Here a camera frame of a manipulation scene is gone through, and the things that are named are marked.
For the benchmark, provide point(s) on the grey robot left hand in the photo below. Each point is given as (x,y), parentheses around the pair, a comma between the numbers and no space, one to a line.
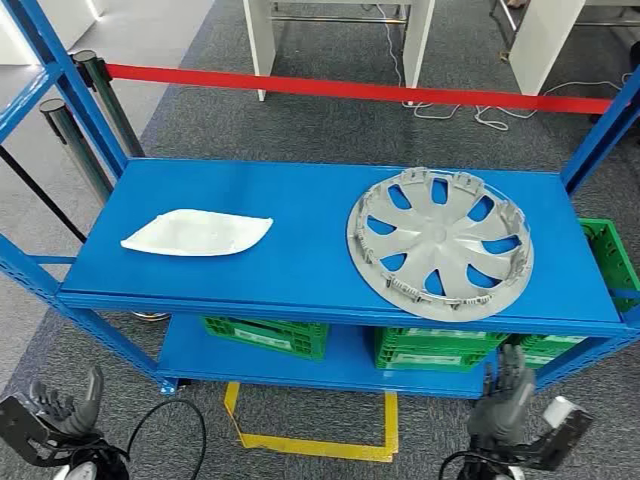
(80,417)

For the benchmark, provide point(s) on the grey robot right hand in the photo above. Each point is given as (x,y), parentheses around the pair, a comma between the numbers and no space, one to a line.
(503,411)

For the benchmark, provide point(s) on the white plastic body part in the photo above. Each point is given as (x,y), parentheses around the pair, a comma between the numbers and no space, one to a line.
(195,233)

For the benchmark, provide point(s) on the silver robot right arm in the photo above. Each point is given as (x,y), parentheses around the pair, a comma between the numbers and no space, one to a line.
(500,472)

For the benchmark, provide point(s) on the blue metal shelf rack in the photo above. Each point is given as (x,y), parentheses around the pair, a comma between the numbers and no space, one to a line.
(300,225)

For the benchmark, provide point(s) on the green plastic crate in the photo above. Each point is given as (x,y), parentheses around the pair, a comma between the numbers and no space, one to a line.
(612,262)
(430,351)
(545,348)
(265,338)

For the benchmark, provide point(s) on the silver wheel cover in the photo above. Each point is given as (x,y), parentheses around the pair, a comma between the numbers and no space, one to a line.
(440,238)

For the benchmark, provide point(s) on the black barrier belt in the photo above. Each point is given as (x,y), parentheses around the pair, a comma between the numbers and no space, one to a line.
(45,197)

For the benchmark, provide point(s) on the white desk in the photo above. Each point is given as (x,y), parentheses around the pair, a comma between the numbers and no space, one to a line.
(260,40)
(540,46)

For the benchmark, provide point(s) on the white platform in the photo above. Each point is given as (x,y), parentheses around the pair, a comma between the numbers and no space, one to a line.
(20,46)

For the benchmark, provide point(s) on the red barrier belt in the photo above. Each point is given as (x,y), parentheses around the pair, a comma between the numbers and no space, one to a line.
(350,88)

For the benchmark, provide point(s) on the left wrist camera unit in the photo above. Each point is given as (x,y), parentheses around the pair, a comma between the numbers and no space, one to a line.
(20,430)

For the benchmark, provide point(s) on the chrome stanchion post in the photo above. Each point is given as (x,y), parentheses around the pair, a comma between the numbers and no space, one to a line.
(75,142)
(112,109)

